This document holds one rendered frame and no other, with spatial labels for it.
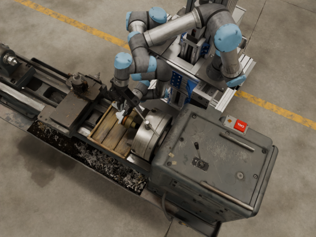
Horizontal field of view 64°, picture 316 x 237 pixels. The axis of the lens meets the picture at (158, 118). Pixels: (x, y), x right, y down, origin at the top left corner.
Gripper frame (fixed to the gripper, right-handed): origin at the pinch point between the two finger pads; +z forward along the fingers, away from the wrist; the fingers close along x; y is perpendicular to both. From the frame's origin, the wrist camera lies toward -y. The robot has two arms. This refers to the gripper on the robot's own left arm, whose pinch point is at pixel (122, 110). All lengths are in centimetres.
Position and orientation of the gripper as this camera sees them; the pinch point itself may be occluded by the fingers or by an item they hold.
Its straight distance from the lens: 138.3
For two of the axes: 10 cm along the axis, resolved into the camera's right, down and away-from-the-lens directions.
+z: -1.8, 6.2, 7.6
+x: -4.4, 6.4, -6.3
